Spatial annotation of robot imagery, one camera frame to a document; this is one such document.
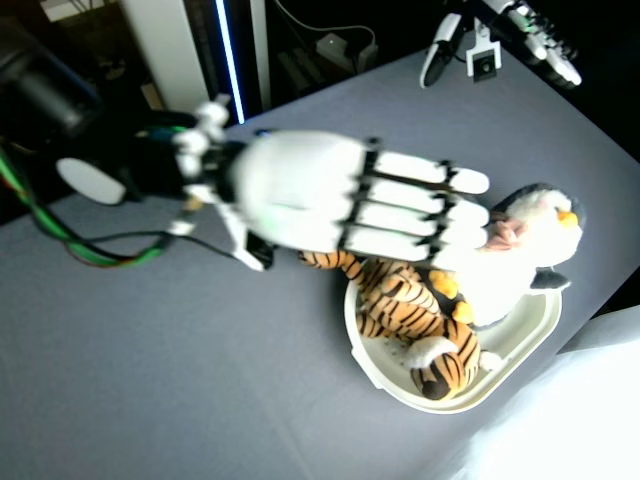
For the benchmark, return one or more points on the white plastic bowl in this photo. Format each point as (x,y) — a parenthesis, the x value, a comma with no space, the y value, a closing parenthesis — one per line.
(542,315)

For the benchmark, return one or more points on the grey table cloth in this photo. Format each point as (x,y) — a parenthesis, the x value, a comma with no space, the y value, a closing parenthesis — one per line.
(175,375)

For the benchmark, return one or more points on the white cabinet panel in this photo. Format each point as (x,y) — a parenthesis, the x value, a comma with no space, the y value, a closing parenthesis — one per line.
(170,45)

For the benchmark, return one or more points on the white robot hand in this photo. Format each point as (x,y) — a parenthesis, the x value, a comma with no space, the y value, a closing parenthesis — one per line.
(550,55)
(310,190)

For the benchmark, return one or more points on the plush tiger toy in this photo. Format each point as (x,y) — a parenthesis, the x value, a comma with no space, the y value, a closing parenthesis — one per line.
(400,305)

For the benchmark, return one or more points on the white power adapter box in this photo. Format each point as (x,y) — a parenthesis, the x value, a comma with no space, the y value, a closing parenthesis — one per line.
(331,47)

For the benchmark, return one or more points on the blue light strip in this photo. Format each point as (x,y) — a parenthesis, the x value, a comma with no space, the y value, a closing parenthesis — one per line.
(229,55)

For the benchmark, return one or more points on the plush penguin toy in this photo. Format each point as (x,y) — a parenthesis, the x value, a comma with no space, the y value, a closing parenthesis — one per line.
(525,250)

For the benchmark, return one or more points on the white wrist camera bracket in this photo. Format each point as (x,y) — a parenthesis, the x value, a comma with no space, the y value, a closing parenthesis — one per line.
(484,65)
(250,250)

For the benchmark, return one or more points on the white backdrop sheet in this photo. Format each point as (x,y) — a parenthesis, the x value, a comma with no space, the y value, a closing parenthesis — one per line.
(575,425)

